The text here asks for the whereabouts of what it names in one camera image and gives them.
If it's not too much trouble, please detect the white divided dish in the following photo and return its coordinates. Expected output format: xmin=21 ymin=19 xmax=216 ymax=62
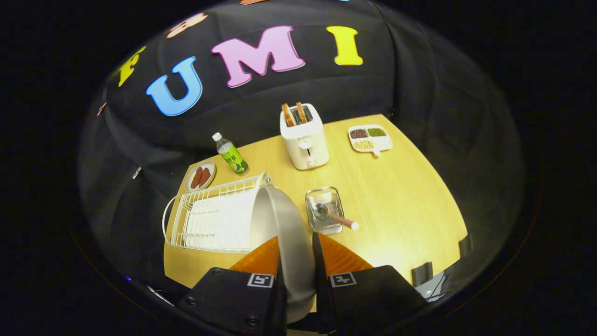
xmin=348 ymin=124 xmax=393 ymax=157

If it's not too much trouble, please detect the white wire dish rack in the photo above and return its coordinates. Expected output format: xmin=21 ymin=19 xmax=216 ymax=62
xmin=162 ymin=172 xmax=278 ymax=254

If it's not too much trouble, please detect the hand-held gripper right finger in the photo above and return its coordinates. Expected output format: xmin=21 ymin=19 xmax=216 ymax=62
xmin=311 ymin=232 xmax=427 ymax=336

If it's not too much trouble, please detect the wooden-handled metal spoon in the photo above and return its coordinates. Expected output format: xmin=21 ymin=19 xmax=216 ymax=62
xmin=313 ymin=203 xmax=360 ymax=231

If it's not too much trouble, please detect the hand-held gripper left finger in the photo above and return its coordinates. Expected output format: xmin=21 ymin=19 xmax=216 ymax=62
xmin=180 ymin=236 xmax=288 ymax=336

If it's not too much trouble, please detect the grey round plate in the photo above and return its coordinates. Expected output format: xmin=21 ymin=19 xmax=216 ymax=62
xmin=250 ymin=185 xmax=317 ymax=325

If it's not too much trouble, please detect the small beige plate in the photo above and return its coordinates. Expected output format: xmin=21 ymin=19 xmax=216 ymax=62
xmin=185 ymin=160 xmax=217 ymax=193

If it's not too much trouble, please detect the green-label drink bottle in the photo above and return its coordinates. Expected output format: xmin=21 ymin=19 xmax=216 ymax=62
xmin=212 ymin=132 xmax=250 ymax=176

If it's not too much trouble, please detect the white toaster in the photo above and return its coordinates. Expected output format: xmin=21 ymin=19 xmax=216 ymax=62
xmin=279 ymin=103 xmax=330 ymax=171

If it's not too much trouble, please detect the metal wire basket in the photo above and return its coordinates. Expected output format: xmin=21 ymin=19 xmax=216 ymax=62
xmin=305 ymin=187 xmax=346 ymax=235

